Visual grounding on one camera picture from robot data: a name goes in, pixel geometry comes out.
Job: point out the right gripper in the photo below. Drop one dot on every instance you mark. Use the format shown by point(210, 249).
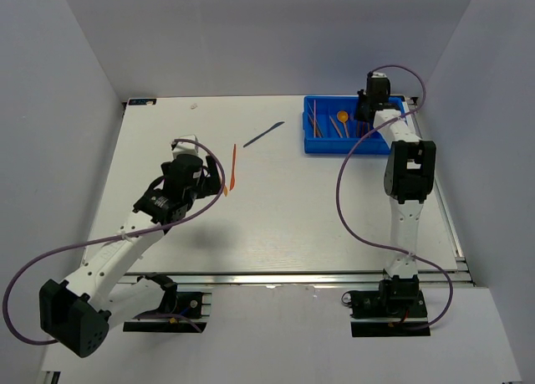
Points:
point(361, 97)

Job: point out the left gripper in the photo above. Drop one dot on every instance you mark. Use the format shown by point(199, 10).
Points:
point(210, 185)

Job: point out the orange chopstick diagonal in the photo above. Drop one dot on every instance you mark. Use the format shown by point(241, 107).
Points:
point(315, 116)

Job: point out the orange chopstick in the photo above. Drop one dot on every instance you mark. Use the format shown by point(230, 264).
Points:
point(310, 120)

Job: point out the dark blue chopstick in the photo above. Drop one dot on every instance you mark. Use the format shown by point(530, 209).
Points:
point(319, 129)

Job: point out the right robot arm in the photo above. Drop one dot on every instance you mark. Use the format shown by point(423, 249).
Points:
point(409, 173)

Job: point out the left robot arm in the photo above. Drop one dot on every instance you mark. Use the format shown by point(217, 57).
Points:
point(79, 311)

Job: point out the blue compartment tray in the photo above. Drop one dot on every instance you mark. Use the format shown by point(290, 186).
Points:
point(330, 143)

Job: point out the red plastic knife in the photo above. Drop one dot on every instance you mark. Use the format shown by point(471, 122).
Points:
point(234, 159)

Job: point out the dark blue plastic knife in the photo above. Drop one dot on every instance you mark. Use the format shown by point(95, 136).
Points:
point(261, 135)

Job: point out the dark label sticker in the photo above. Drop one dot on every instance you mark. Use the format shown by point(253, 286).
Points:
point(141, 102)

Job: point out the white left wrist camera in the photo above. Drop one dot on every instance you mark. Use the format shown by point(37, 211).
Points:
point(184, 145)

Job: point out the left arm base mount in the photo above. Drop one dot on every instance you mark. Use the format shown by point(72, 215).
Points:
point(180, 311)

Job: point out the aluminium table rail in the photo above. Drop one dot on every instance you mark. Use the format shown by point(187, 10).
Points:
point(459, 276)

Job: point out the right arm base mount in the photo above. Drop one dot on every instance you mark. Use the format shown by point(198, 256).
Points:
point(396, 309)

